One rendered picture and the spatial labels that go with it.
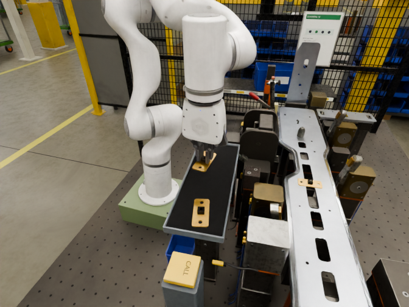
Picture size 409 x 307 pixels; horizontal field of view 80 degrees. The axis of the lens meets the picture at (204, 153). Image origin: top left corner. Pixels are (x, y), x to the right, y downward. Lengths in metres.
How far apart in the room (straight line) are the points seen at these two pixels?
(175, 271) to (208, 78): 0.38
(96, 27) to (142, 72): 2.57
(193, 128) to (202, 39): 0.20
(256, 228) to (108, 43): 3.03
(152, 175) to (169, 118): 0.26
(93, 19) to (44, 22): 4.86
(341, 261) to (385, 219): 0.68
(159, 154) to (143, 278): 0.47
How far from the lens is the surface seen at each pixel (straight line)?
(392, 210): 1.52
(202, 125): 0.56
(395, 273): 0.81
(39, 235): 2.36
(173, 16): 0.61
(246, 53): 0.54
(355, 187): 1.07
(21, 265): 2.25
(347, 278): 0.78
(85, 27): 3.54
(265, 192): 0.78
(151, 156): 1.00
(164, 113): 0.93
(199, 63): 0.49
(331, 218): 0.89
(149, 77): 0.89
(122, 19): 0.87
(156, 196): 1.13
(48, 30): 8.23
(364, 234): 1.33
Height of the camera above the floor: 1.62
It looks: 36 degrees down
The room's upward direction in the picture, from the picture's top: straight up
